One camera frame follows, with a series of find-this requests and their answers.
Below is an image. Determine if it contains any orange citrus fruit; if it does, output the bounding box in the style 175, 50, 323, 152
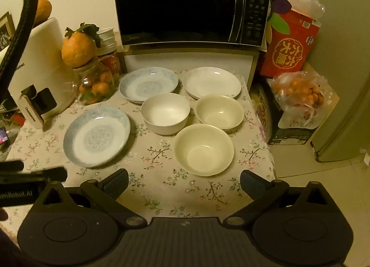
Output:
36, 0, 53, 23

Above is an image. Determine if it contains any plastic bag of pastries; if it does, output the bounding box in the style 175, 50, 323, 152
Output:
267, 71, 333, 129

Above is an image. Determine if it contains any floral tablecloth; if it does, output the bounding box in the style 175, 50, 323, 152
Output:
6, 69, 275, 218

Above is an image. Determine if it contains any glass jar of tangerines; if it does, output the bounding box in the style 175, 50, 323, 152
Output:
71, 59, 120, 105

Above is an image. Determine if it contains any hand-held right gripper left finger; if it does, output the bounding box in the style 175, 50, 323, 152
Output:
33, 169, 148, 229

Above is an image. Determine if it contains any black cardboard box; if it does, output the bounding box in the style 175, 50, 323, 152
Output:
267, 82, 340, 146

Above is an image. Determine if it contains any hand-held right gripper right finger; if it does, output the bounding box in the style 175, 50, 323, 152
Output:
222, 170, 337, 227

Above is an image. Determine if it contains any cream bowl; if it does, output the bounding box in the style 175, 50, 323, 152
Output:
173, 124, 234, 176
194, 94, 245, 134

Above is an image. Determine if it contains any black braided cable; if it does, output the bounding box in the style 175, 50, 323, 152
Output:
0, 0, 39, 100

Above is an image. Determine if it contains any pale refrigerator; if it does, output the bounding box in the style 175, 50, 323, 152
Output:
306, 0, 370, 164

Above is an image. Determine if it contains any blue patterned plate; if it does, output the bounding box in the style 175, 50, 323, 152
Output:
119, 67, 179, 104
63, 106, 131, 168

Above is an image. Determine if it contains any picture frame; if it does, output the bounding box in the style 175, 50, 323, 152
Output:
0, 11, 15, 51

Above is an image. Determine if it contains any clear plastic bag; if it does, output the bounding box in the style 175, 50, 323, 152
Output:
273, 0, 326, 21

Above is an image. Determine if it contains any yellow printed sack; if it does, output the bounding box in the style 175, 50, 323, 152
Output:
250, 82, 274, 143

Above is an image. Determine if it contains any white bowl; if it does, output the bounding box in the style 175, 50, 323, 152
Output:
141, 93, 191, 135

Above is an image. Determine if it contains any white air fryer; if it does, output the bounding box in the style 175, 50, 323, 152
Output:
7, 17, 77, 132

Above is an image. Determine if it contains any brown sauce jar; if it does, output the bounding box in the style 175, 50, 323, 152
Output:
98, 52, 120, 75

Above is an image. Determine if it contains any large leafy orange citrus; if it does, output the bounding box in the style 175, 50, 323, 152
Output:
61, 23, 100, 68

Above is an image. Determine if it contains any white plate with swirls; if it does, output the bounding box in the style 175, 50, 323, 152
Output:
182, 67, 242, 100

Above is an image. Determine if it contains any wooden microwave shelf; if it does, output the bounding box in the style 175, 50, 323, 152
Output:
120, 44, 260, 88

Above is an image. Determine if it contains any black microwave oven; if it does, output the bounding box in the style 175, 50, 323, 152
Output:
112, 0, 273, 48

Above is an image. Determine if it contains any red gift box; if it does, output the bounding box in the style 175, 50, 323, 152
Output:
260, 0, 321, 78

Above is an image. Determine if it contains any small lit phone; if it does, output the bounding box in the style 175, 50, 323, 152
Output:
0, 127, 9, 152

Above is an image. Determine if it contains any stack of paper cups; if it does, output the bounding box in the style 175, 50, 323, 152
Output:
97, 27, 116, 54

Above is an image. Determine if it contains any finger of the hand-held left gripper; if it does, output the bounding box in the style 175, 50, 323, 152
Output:
28, 167, 68, 182
0, 160, 25, 173

